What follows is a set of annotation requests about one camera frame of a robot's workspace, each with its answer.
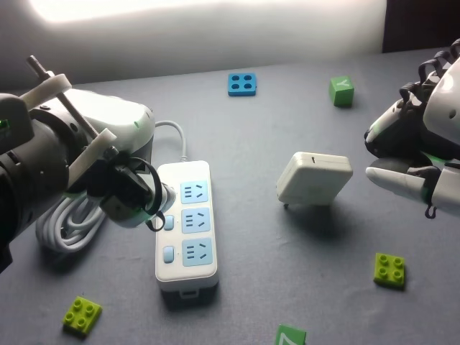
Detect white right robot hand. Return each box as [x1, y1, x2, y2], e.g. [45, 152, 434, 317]
[364, 37, 460, 219]

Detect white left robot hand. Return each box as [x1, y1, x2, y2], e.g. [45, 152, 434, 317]
[59, 88, 178, 233]

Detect white power strip blue sockets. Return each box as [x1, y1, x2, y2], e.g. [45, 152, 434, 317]
[154, 160, 219, 306]

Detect white square power adapter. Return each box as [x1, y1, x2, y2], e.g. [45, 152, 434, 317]
[275, 151, 354, 210]

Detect dark brown board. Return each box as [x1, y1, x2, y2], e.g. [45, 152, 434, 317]
[382, 0, 460, 54]

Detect green cube letter Y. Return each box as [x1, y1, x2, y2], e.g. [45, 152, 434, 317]
[328, 75, 355, 108]

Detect blue four-hole block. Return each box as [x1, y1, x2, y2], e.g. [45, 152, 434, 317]
[227, 73, 259, 98]

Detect green four-stud toy brick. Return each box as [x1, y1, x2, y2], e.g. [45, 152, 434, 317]
[373, 252, 407, 290]
[62, 295, 103, 339]

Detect grey table cloth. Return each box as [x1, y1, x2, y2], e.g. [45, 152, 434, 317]
[0, 45, 460, 345]

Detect green cube number 7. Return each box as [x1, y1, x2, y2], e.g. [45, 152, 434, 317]
[275, 323, 307, 345]

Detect white coiled power cable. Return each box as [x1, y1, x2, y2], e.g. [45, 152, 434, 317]
[34, 121, 188, 255]

